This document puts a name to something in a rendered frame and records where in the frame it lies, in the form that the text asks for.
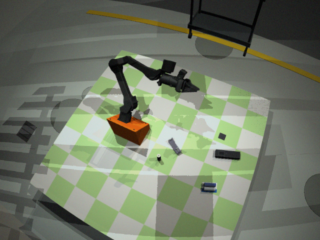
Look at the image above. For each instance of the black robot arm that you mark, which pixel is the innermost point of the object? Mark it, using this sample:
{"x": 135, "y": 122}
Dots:
{"x": 130, "y": 101}

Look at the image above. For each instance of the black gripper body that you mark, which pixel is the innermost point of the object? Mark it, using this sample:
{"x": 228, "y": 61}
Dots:
{"x": 178, "y": 85}

